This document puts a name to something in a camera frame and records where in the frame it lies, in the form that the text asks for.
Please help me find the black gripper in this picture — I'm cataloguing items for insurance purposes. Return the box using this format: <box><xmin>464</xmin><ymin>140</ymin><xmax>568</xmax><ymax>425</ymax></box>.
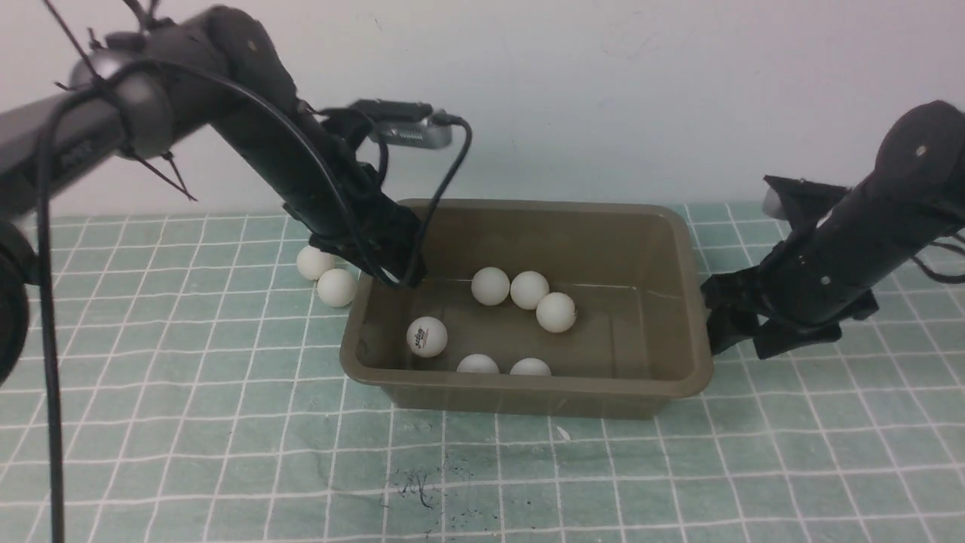
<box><xmin>285</xmin><ymin>164</ymin><xmax>427</xmax><ymax>288</ymax></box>
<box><xmin>702</xmin><ymin>265</ymin><xmax>879</xmax><ymax>360</ymax></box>

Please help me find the white logo ping-pong ball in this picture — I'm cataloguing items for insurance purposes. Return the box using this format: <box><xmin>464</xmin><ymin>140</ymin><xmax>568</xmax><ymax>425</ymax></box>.
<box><xmin>406</xmin><ymin>316</ymin><xmax>449</xmax><ymax>358</ymax></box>

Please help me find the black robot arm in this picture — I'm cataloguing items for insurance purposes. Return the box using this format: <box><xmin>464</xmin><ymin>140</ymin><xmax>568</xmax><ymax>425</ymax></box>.
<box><xmin>702</xmin><ymin>100</ymin><xmax>964</xmax><ymax>360</ymax></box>
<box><xmin>2</xmin><ymin>1</ymin><xmax>446</xmax><ymax>379</ymax></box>

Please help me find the olive green plastic bin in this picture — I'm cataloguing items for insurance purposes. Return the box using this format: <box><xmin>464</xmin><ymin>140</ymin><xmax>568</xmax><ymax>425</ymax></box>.
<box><xmin>340</xmin><ymin>199</ymin><xmax>714</xmax><ymax>419</ymax></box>

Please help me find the green checkered tablecloth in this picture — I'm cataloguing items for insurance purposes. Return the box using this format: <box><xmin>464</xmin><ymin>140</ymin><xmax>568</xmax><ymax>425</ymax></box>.
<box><xmin>0</xmin><ymin>198</ymin><xmax>965</xmax><ymax>543</ymax></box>

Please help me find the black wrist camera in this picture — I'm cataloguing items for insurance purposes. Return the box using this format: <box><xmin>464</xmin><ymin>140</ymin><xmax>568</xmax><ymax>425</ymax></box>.
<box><xmin>761</xmin><ymin>175</ymin><xmax>851</xmax><ymax>230</ymax></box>

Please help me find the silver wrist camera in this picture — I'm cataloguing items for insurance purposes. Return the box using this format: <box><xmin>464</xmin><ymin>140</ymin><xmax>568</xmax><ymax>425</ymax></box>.
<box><xmin>349</xmin><ymin>100</ymin><xmax>452</xmax><ymax>150</ymax></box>

